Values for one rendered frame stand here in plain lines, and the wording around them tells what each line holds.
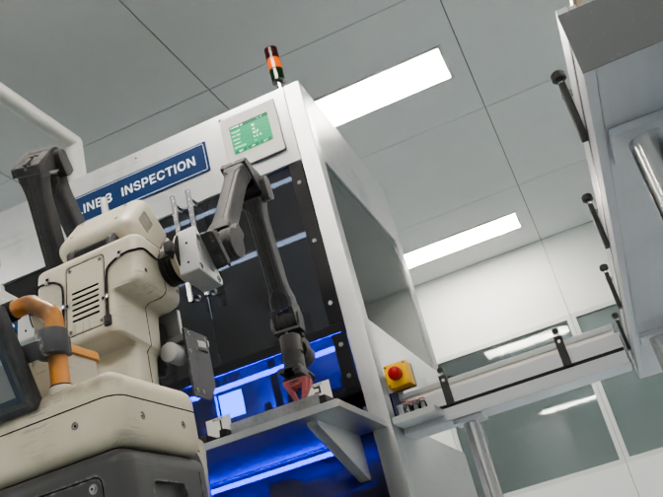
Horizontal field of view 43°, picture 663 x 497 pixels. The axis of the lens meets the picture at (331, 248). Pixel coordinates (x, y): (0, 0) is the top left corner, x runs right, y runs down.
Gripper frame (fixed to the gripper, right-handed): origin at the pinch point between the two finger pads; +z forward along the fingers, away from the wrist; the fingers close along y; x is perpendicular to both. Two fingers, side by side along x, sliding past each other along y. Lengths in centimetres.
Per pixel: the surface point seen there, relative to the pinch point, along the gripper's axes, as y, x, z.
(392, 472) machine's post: 38.3, -8.7, 11.7
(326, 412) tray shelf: -0.7, -6.4, 4.4
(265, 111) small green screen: 18, 1, -116
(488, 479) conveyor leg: 54, -32, 17
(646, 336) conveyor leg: 18, -85, 5
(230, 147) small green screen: 19, 17, -108
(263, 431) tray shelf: -2.9, 10.1, 4.8
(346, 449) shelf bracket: 21.7, -2.3, 7.0
